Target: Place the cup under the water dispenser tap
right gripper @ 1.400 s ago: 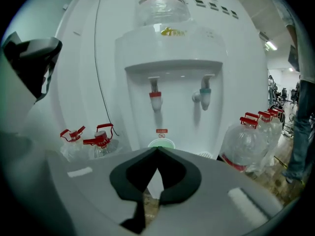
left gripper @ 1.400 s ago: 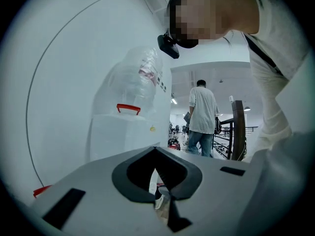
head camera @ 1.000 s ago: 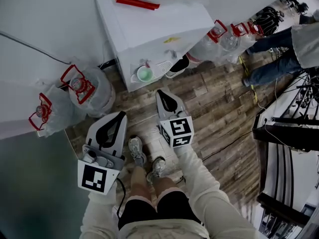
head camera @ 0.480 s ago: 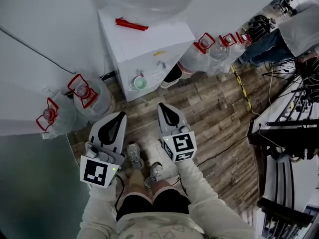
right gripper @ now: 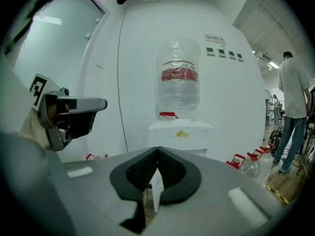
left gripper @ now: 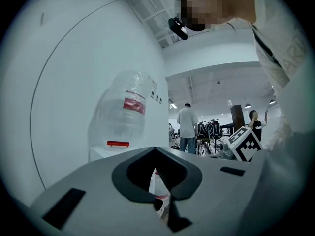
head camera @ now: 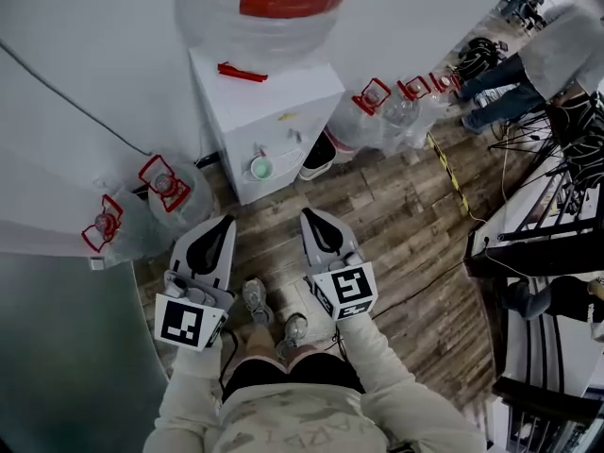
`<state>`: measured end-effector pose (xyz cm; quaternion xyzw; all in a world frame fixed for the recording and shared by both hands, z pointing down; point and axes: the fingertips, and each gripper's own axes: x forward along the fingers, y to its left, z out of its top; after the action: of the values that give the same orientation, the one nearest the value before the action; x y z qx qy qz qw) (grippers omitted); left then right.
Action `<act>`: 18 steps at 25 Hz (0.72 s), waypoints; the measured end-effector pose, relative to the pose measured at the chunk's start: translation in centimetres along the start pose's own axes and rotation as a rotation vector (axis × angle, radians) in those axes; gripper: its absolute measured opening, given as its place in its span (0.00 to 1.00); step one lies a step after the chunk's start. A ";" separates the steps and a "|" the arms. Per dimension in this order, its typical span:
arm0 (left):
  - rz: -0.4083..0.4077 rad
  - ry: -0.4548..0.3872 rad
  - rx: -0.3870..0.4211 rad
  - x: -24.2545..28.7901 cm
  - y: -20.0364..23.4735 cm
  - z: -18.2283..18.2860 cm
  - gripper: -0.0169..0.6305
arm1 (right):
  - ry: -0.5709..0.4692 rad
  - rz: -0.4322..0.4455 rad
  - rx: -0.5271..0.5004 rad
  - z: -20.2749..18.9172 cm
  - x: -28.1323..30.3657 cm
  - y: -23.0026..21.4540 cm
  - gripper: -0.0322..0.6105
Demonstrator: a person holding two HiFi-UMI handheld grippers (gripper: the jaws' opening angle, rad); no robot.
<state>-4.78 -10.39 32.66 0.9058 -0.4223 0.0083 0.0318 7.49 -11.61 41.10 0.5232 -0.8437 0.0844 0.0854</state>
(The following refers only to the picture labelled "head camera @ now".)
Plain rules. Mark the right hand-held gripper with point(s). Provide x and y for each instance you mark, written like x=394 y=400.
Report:
x=349 y=286

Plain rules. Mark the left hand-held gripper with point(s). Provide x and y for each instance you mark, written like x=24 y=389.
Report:
x=181 y=321

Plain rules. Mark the green plastic cup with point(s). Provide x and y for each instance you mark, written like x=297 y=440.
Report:
x=262 y=167

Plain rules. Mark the white water dispenser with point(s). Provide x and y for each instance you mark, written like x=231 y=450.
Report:
x=264 y=106

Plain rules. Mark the person's right forearm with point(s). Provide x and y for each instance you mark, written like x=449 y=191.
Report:
x=401 y=385

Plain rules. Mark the person's left forearm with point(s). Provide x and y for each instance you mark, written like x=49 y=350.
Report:
x=189 y=394

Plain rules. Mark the person's left grey shoe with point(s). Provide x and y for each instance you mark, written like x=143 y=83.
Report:
x=257 y=300

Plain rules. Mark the person's grey shoe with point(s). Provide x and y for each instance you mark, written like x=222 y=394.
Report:
x=257 y=300
x=293 y=333

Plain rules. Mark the small white waste bin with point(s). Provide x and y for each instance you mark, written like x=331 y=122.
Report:
x=318 y=156

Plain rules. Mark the person's right grey shoe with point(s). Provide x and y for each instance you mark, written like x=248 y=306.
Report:
x=293 y=333

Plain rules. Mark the black power adapter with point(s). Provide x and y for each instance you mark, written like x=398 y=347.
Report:
x=207 y=159

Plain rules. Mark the person's left leg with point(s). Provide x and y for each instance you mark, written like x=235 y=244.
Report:
x=262 y=342

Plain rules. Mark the person's leg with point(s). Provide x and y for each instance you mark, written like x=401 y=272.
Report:
x=262 y=342
x=302 y=354

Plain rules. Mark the small metal glass clamp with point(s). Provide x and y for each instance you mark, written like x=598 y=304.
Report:
x=97 y=263

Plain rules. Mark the person's right leg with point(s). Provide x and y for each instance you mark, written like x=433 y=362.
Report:
x=302 y=354

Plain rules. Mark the person's black shorts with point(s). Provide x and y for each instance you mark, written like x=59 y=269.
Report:
x=325 y=371

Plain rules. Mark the yellow black striped floor strip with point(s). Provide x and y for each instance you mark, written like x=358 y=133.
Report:
x=448 y=172

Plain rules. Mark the frosted glass partition panel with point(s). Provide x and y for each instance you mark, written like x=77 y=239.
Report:
x=71 y=347

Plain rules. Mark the person's light sweatshirt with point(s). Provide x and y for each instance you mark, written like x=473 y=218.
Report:
x=302 y=423

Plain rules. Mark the red plastic strip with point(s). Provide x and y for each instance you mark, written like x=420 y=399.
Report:
x=240 y=72

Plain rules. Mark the black metal rack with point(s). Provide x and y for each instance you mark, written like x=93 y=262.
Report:
x=519 y=255

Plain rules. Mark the large clear jug red label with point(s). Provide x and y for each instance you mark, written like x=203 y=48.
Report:
x=245 y=31

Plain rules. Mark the black white striped bag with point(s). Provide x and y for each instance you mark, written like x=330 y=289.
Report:
x=481 y=55

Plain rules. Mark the black tripod stand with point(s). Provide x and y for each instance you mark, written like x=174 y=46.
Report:
x=585 y=154

